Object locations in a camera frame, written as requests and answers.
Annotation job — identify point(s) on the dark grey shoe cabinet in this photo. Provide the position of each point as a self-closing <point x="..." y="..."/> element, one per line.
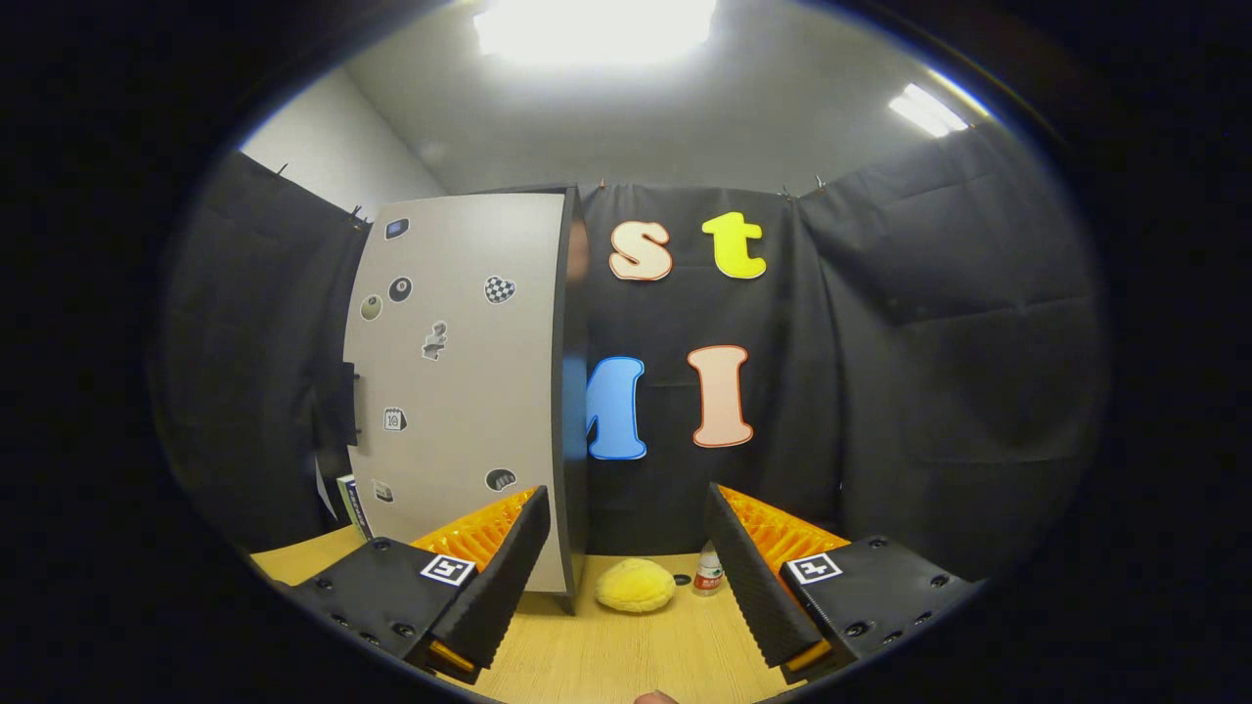
<point x="575" y="508"/>

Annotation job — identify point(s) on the clear bottle with red label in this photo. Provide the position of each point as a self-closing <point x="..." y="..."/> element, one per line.
<point x="708" y="572"/>

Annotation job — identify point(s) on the yellow plush toy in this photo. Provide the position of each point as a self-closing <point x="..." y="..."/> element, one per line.
<point x="636" y="585"/>

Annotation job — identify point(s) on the large ceiling light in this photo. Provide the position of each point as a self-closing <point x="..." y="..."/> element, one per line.
<point x="597" y="27"/>

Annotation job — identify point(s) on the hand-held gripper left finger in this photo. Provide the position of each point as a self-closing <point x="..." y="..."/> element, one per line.
<point x="504" y="577"/>

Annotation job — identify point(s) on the small ceiling light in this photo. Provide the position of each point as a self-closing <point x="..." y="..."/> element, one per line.
<point x="929" y="110"/>

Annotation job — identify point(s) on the black backdrop cloth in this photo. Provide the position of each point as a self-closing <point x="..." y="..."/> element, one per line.
<point x="929" y="391"/>

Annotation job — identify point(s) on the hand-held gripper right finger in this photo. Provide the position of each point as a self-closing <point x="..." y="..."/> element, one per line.
<point x="753" y="587"/>

